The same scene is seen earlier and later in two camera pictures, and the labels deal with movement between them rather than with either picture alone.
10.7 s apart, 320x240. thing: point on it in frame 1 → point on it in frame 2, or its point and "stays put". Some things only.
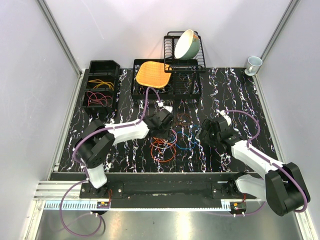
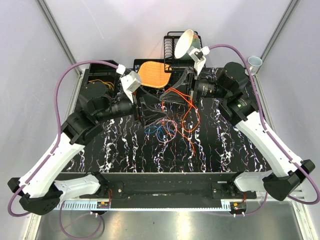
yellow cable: [110, 85] stays put
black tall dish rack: [196, 64] stays put
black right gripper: [206, 125] → [175, 97]
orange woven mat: [152, 73] stays put
